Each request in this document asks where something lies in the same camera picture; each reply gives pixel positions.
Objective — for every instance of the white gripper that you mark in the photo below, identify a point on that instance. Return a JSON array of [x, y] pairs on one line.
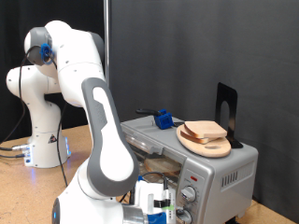
[[146, 193]]

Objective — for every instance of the silver oven knob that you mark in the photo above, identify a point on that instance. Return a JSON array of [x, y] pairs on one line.
[[187, 217], [188, 194]]

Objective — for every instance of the spatula with blue block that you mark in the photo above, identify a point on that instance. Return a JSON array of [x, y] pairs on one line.
[[163, 119]]

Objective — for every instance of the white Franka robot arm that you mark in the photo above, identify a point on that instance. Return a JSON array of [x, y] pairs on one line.
[[106, 155]]

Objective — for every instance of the silver toaster oven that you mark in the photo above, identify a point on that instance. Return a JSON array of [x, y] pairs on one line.
[[218, 174]]

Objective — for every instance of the round wooden board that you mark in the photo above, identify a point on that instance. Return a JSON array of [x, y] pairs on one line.
[[211, 150]]

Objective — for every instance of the black metal bookend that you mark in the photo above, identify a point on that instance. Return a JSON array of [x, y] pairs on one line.
[[225, 93]]

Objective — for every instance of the vertical metal pole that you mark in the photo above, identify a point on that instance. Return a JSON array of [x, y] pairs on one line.
[[107, 40]]

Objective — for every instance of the wrist camera on blue mount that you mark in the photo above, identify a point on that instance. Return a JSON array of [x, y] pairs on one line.
[[169, 205]]

